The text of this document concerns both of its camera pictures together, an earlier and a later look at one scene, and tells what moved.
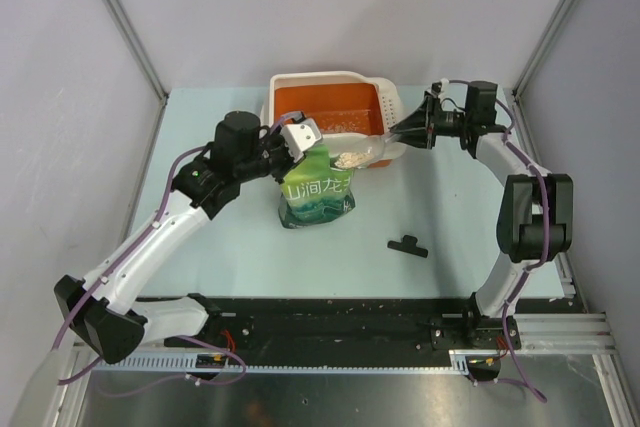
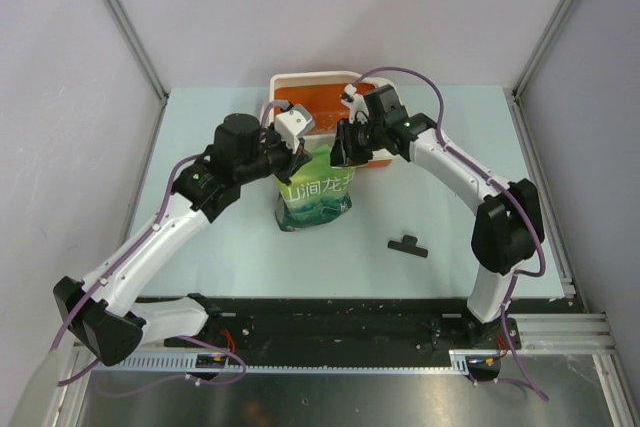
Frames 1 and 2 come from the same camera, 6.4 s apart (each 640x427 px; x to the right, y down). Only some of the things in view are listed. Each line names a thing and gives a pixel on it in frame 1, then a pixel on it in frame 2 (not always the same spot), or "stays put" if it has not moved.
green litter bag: [315, 191] stays put
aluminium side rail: [579, 331] stays put
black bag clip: [408, 245] stays put
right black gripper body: [444, 123] to [359, 141]
